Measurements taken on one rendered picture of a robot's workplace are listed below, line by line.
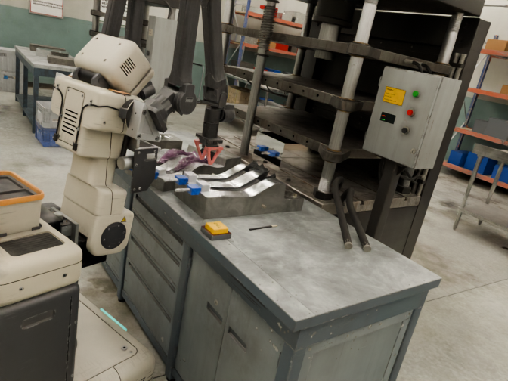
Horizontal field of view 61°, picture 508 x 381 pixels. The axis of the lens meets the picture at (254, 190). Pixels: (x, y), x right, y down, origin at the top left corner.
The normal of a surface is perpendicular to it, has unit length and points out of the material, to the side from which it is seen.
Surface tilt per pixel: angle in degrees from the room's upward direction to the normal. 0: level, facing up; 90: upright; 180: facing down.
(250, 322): 90
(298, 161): 90
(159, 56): 90
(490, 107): 90
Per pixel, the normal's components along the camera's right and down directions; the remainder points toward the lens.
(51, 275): 0.77, 0.33
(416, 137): -0.80, 0.04
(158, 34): 0.53, 0.37
